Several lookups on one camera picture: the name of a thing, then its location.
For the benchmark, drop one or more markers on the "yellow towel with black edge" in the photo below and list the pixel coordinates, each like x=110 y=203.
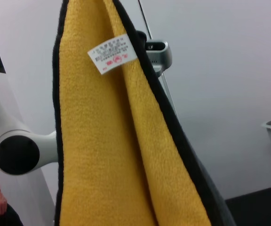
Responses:
x=98 y=141

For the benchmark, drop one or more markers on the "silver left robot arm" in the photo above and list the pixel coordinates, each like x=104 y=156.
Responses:
x=46 y=146

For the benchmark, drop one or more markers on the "black tablecloth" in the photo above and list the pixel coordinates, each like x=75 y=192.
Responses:
x=262 y=209

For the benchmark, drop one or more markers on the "bystander black clothing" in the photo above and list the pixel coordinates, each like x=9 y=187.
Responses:
x=8 y=219

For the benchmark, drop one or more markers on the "silver camera with black face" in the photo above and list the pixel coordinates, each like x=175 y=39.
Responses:
x=160 y=56

